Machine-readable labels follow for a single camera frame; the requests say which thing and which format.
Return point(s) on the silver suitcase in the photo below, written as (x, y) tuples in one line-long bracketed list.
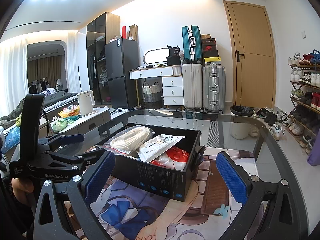
[(214, 88)]

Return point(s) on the oval mirror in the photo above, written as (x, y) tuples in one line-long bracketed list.
[(156, 56)]

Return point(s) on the white suitcase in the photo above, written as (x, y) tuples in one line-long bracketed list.
[(192, 86)]

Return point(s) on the white electric kettle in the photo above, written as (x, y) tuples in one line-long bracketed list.
[(86, 102)]

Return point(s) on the wooden shoe rack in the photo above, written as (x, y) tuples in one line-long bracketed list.
[(305, 98)]

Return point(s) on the purple paper bag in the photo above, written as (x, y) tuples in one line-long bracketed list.
[(313, 149)]

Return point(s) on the black cardboard box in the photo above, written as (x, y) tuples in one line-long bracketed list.
[(159, 180)]

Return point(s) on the stack of shoe boxes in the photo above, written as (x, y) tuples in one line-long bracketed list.
[(209, 49)]

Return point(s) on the wooden door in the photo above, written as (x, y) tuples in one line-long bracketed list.
[(253, 52)]

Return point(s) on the teal suitcase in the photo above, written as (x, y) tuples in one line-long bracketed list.
[(192, 48)]

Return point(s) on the grey side cabinet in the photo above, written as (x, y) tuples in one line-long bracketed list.
[(87, 123)]

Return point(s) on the woven laundry basket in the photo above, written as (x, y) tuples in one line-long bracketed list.
[(152, 95)]

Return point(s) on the black handbag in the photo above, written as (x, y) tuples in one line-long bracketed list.
[(174, 56)]

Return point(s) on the red white packet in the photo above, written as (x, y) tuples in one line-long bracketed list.
[(174, 158)]

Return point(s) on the white printed packet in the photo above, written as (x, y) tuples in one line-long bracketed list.
[(153, 148)]

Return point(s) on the anime printed mat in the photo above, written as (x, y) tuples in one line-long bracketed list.
[(127, 212)]

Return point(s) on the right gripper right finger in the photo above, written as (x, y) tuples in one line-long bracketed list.
[(280, 220)]

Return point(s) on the white dresser with drawers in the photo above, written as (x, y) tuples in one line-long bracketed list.
[(170, 82)]

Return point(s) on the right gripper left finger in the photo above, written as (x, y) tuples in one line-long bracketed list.
[(51, 218)]

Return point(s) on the black refrigerator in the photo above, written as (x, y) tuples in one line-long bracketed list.
[(121, 58)]

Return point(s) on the left hand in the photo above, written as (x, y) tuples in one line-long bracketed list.
[(21, 188)]

